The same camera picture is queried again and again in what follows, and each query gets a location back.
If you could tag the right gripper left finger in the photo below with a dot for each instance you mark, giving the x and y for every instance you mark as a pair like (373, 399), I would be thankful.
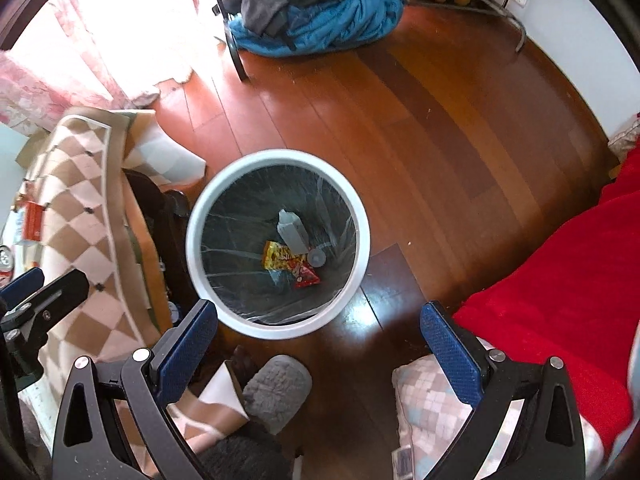
(90, 441)

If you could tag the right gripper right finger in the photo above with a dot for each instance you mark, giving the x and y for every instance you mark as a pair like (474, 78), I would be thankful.
(547, 442)

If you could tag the yellow red snack bag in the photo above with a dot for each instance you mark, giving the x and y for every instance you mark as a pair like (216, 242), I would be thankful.
(278, 257)

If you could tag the translucent plastic bottle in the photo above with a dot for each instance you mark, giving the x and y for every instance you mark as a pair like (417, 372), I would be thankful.
(292, 231)

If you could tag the red cola can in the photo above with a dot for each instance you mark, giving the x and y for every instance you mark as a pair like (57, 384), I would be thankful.
(6, 263)

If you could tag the red snack packet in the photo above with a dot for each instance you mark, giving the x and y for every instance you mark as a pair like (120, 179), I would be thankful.
(32, 223)

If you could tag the small red wrapper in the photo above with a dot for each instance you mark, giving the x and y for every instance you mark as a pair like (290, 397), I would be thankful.
(305, 276)

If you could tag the white round trash bin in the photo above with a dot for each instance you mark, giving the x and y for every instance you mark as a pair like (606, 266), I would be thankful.
(279, 241)

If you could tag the pastel checkered pillow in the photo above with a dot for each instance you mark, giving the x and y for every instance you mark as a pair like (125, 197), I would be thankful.
(430, 416)

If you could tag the red blanket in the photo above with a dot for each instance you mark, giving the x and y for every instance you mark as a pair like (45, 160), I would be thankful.
(576, 297)

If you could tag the checkered tablecloth on table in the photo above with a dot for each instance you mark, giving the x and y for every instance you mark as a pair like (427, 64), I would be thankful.
(93, 223)

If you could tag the grey fuzzy slipper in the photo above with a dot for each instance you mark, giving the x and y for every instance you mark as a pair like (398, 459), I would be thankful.
(276, 393)

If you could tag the pink floral curtain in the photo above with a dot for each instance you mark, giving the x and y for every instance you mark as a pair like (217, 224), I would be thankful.
(112, 54)

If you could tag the blue clothes pile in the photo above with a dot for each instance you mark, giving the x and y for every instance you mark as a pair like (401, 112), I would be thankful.
(283, 28)

